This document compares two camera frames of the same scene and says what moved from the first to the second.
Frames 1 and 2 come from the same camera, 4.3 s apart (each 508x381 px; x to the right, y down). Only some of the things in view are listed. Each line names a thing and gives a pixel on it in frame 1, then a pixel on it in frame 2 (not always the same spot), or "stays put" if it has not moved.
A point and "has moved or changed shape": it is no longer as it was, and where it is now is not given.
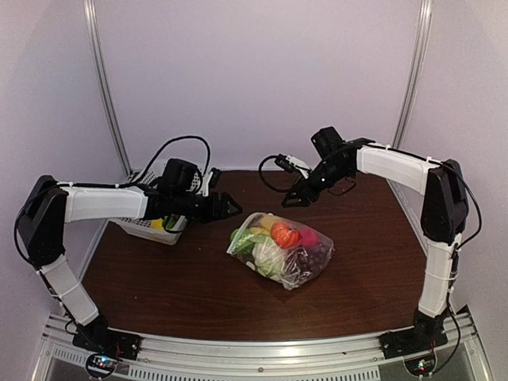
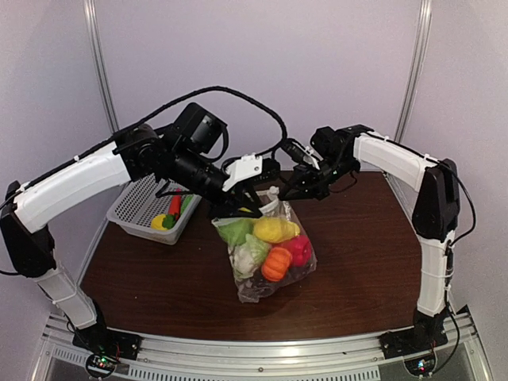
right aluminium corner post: x=424 y=29 stays put
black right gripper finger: x=293 y=199 to x=294 y=194
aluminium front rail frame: x=459 y=352 stays put
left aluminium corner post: x=90 y=13 stays put
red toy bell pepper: x=309 y=237 to x=301 y=250
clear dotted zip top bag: x=286 y=252 has moved or changed shape
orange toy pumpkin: x=283 y=236 to x=276 y=263
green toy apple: x=241 y=241 to x=235 y=232
